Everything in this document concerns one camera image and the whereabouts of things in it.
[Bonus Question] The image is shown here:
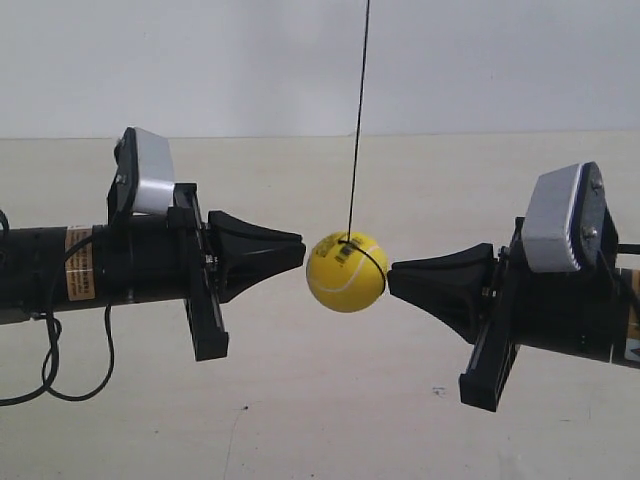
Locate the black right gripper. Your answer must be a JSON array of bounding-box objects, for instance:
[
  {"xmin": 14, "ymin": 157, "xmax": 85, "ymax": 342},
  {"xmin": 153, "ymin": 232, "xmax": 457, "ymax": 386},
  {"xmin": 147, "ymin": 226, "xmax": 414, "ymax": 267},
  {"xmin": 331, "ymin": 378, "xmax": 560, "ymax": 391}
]
[{"xmin": 387, "ymin": 216, "xmax": 623, "ymax": 412}]

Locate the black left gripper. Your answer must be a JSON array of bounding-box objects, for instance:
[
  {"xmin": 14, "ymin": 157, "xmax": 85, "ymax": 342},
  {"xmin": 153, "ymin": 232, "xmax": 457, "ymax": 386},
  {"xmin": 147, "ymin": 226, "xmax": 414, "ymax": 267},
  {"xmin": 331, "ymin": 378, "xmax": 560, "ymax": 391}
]
[{"xmin": 92, "ymin": 183, "xmax": 306, "ymax": 361}]

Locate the yellow tennis ball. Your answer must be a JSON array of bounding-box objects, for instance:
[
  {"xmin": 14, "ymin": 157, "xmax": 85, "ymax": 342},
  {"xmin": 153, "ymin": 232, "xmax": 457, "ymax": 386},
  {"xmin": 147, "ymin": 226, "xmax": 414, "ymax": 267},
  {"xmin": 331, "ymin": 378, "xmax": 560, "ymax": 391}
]
[{"xmin": 305, "ymin": 231, "xmax": 389, "ymax": 313}]

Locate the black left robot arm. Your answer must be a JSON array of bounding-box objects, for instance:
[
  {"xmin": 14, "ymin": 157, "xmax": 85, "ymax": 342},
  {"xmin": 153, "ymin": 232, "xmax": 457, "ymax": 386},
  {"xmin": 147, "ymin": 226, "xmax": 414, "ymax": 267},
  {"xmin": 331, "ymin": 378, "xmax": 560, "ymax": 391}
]
[{"xmin": 1, "ymin": 183, "xmax": 306, "ymax": 361}]

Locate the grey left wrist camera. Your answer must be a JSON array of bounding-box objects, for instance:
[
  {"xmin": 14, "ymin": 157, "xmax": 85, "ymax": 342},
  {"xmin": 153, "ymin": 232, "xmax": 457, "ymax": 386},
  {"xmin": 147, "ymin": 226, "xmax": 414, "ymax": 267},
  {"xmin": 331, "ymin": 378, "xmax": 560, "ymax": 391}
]
[{"xmin": 107, "ymin": 126, "xmax": 175, "ymax": 228}]

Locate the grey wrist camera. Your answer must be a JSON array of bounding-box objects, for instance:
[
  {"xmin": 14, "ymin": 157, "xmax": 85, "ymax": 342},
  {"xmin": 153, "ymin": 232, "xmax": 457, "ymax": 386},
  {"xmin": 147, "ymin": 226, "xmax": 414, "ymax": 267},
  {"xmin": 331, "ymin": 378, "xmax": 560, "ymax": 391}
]
[
  {"xmin": 521, "ymin": 162, "xmax": 618, "ymax": 274},
  {"xmin": 107, "ymin": 126, "xmax": 175, "ymax": 228}
]

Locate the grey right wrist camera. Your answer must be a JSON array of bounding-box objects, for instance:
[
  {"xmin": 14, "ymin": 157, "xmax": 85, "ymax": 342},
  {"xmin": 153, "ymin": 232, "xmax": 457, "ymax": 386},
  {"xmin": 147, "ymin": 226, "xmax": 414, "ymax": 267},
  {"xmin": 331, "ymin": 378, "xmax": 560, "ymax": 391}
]
[{"xmin": 521, "ymin": 162, "xmax": 618, "ymax": 274}]

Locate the thin black hanging string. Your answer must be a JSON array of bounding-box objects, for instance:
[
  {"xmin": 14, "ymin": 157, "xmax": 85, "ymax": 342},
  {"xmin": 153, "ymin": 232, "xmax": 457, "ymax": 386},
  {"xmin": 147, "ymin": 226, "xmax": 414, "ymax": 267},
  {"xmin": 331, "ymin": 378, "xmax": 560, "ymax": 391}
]
[{"xmin": 346, "ymin": 0, "xmax": 373, "ymax": 236}]

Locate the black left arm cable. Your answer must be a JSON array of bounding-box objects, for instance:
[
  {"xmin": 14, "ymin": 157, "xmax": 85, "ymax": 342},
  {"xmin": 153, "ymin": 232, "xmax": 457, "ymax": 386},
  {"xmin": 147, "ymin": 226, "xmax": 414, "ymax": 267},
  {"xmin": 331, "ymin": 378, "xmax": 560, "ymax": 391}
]
[{"xmin": 0, "ymin": 208, "xmax": 116, "ymax": 407}]

